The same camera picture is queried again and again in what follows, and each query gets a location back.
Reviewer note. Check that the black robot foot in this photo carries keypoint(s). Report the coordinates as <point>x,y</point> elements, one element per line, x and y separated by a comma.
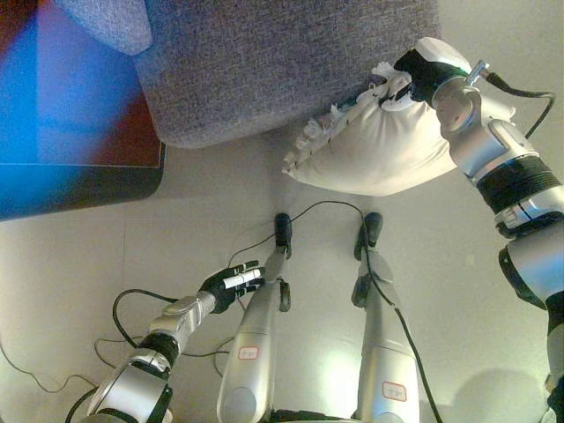
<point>283,229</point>
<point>371,229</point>

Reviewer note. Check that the grey fabric tub armchair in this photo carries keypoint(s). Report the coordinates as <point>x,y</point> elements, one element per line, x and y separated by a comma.
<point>264,66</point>

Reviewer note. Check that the white fringed throw pillow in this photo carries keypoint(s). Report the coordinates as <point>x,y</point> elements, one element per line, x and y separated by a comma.
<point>374,154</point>

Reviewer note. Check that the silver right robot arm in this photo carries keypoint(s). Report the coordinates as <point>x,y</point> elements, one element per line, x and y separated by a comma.
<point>484,145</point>

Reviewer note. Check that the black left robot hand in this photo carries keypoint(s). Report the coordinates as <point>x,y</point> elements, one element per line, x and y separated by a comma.
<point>227,288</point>

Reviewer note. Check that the glossy dark low platform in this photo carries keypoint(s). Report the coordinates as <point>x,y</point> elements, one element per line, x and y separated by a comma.
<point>88,176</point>

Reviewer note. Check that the silver right robot leg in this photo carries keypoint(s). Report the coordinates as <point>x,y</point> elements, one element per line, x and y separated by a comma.
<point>379,352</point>

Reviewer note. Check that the black left robot foot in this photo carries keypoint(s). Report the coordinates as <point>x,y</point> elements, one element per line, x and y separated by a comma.
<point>283,229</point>

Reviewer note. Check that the black right robot foot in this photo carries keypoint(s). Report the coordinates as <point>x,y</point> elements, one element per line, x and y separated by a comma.
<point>371,229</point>

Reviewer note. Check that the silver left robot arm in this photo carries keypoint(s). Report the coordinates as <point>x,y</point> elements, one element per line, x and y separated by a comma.
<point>132,383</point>

